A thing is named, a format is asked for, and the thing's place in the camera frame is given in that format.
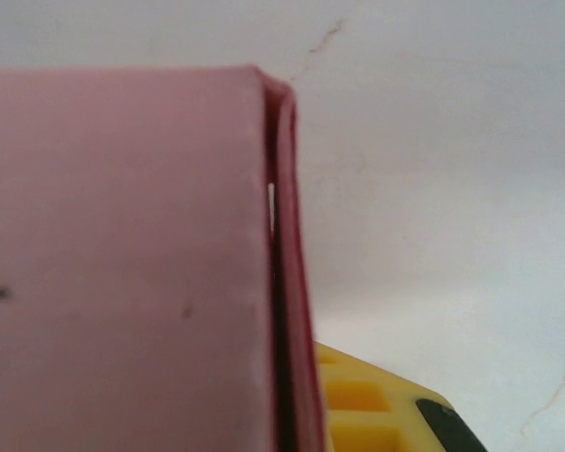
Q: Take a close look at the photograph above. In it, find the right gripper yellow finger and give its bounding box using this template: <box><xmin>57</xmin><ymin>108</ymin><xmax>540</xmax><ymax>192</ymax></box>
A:
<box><xmin>313</xmin><ymin>342</ymin><xmax>489</xmax><ymax>452</ymax></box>

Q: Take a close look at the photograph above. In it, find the pink cloth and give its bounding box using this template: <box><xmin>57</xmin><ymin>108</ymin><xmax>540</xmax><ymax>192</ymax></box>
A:
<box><xmin>0</xmin><ymin>63</ymin><xmax>330</xmax><ymax>452</ymax></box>

